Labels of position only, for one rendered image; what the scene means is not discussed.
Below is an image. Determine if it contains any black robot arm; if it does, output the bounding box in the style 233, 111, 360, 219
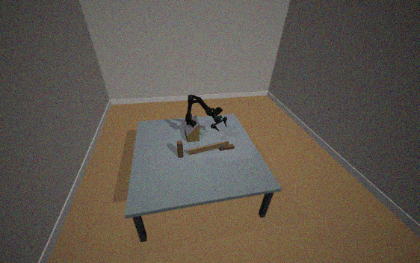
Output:
185, 95, 223, 127

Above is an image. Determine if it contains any long brown wooden rail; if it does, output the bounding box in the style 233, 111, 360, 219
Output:
188, 140, 229, 155

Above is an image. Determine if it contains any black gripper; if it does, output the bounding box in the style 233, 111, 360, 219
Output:
211, 116, 227, 131

